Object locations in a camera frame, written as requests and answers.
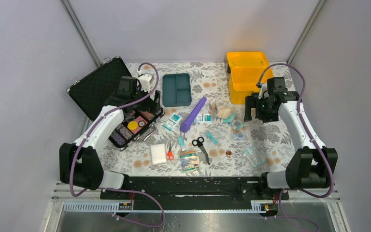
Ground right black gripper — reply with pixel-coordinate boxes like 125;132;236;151
243;95;278;123

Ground teal header plastic bag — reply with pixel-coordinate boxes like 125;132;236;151
224;113;244;130

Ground clear bag blue roll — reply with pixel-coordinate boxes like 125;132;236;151
231;131;247;141

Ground beige bandage roll bag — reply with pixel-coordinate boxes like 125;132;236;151
216;105;234;119

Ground clear bag teal strips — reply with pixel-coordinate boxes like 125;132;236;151
243;145;266;169

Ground cotton swab bag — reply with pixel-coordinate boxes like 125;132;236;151
208;99;217;120

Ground white gauze pad bag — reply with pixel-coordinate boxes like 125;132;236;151
150;144;167;165

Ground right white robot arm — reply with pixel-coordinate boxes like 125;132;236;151
244;77;338;199

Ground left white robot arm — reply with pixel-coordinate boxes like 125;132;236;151
59;73;157;199

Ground black poker chip case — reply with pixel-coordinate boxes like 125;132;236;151
67;56;164;150

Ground yellow plastic box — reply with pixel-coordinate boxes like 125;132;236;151
226;51;270;104

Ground teal divided tray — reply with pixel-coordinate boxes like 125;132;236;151
162;73;192;107

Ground gauze dressing packet left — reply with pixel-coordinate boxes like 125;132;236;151
162;113;183;132

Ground gauze dressing packet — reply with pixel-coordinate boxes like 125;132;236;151
162;113;183;132
194;113;212;123

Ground teal wrapped packet right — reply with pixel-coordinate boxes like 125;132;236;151
206;132;219;145

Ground teal wrapped packet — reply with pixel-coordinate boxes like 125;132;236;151
177;137;186;151
206;132;219;145

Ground purple flashlight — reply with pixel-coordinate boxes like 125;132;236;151
180;97;207;133

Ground gauze dressing packet right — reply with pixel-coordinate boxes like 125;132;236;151
194;113;212;123

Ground teal wrapped packet left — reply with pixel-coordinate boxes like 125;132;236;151
177;137;186;151

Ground adhesive bandage pack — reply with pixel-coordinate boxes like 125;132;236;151
179;150;200;173

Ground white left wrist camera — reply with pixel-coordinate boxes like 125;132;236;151
137;73;154;92

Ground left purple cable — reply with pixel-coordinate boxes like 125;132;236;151
69;62;166;228

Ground purple cable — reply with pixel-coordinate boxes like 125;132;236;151
69;62;166;228
257;63;336;232

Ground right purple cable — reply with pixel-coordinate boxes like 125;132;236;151
257;63;336;232

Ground black handled scissors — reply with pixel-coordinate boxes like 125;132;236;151
192;137;211;165

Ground orange handled scissors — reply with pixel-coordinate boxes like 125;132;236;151
166;143;174;161

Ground black mounting base plate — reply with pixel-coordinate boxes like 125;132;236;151
100;176;280;210

